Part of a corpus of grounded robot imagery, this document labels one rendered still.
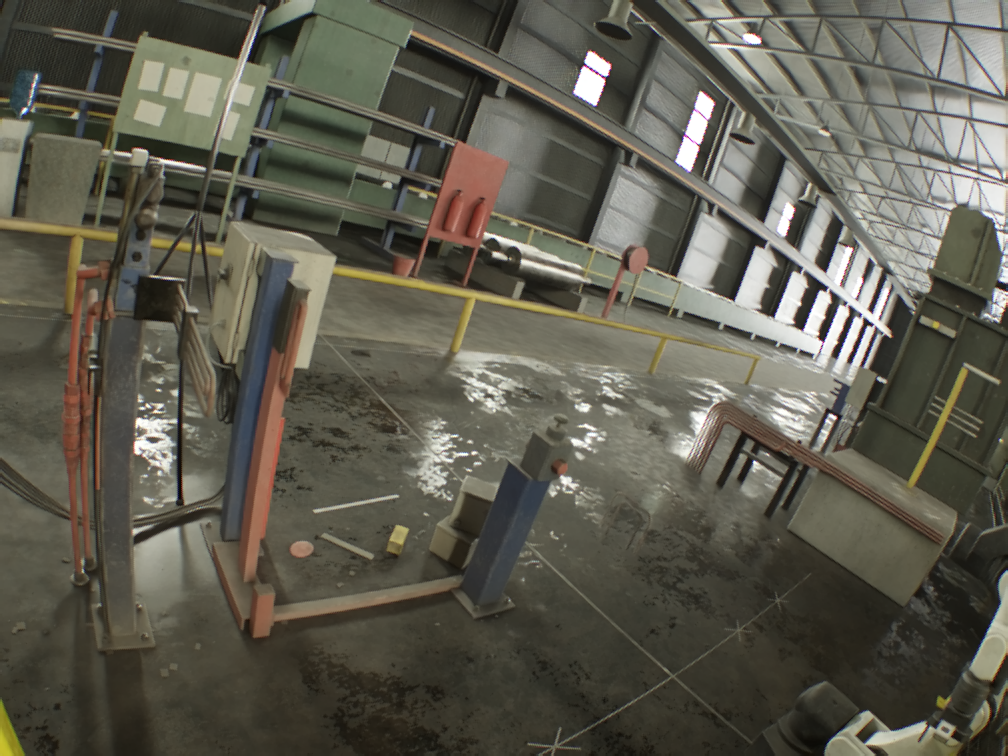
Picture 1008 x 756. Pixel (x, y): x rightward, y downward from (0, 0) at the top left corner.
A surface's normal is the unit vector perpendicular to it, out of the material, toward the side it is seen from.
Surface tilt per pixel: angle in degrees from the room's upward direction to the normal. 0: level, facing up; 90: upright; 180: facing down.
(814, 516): 90
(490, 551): 90
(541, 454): 90
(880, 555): 90
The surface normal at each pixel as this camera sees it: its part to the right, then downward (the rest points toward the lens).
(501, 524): -0.73, -0.06
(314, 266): 0.59, 0.42
